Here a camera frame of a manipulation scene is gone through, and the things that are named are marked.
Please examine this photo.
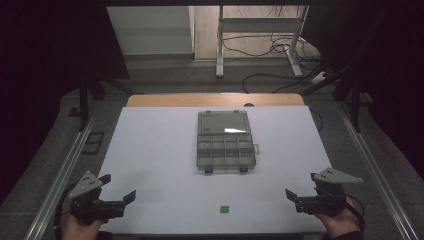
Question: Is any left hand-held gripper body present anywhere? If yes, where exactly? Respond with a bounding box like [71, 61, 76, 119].
[68, 170, 126, 225]

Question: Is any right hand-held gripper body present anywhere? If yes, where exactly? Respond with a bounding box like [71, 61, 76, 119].
[294, 167, 364, 215]

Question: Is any grey clear compartment organizer box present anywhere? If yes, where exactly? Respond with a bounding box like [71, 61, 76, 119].
[195, 109, 260, 175]

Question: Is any person's right hand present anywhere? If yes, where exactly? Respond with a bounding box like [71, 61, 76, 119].
[314, 196, 363, 240]

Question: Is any person's left hand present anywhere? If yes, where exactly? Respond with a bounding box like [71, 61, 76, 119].
[61, 213, 105, 240]

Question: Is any white board mat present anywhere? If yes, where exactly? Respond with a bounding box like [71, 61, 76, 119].
[99, 105, 334, 235]

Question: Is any black metal stand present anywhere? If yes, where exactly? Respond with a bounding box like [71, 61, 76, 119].
[300, 64, 373, 134]
[68, 71, 145, 132]

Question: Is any white power strip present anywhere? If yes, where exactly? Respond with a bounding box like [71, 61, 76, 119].
[310, 70, 328, 85]

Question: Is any wooden table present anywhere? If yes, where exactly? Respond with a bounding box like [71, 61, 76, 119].
[126, 93, 306, 108]

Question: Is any white cabinet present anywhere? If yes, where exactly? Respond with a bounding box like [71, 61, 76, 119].
[106, 5, 196, 56]

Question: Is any left hand-held gripper cable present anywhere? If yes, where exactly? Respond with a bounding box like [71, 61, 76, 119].
[54, 182, 81, 240]

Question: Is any hand-held gripper cable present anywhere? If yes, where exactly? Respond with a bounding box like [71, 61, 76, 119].
[54, 182, 81, 240]
[344, 193, 367, 232]

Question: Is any right hand-held gripper cable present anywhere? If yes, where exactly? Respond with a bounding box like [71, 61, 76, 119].
[344, 193, 367, 232]

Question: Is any aluminium rail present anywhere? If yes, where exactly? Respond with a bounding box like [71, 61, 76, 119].
[337, 100, 420, 240]
[24, 111, 101, 240]

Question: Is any black floor frame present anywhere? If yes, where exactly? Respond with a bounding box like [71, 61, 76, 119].
[81, 131, 106, 155]

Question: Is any thin black table cable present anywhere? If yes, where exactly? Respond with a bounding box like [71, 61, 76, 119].
[309, 108, 325, 133]

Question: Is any long black floor cable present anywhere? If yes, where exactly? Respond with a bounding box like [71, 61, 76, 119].
[241, 72, 316, 95]

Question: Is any tangle of black floor cables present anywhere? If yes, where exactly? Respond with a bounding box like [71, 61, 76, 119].
[222, 32, 322, 63]

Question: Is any white metal stand frame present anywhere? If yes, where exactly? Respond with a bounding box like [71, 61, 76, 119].
[215, 4, 310, 80]

